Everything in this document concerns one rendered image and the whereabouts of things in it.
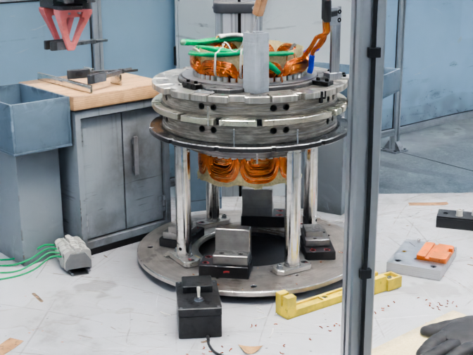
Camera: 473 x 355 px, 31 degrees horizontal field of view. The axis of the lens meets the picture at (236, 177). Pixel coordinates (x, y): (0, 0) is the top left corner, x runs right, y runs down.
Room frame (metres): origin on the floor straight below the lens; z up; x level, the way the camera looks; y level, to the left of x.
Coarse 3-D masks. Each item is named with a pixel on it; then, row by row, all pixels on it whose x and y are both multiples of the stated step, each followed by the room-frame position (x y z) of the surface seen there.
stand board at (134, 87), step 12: (36, 84) 1.52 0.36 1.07; (48, 84) 1.52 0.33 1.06; (96, 84) 1.52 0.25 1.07; (108, 84) 1.52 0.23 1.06; (132, 84) 1.52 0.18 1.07; (144, 84) 1.52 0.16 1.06; (72, 96) 1.41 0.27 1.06; (84, 96) 1.42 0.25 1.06; (96, 96) 1.43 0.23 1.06; (108, 96) 1.45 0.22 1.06; (120, 96) 1.46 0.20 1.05; (132, 96) 1.48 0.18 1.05; (144, 96) 1.50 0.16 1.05; (72, 108) 1.40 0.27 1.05; (84, 108) 1.42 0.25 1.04
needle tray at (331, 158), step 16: (320, 64) 1.75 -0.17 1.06; (384, 80) 1.59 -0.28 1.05; (384, 96) 1.60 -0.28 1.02; (336, 144) 1.63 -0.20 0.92; (320, 160) 1.64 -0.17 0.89; (336, 160) 1.63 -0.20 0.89; (320, 176) 1.64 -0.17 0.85; (336, 176) 1.63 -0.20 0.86; (320, 192) 1.64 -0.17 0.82; (336, 192) 1.63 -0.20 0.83; (320, 208) 1.64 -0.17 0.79; (336, 208) 1.63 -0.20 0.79
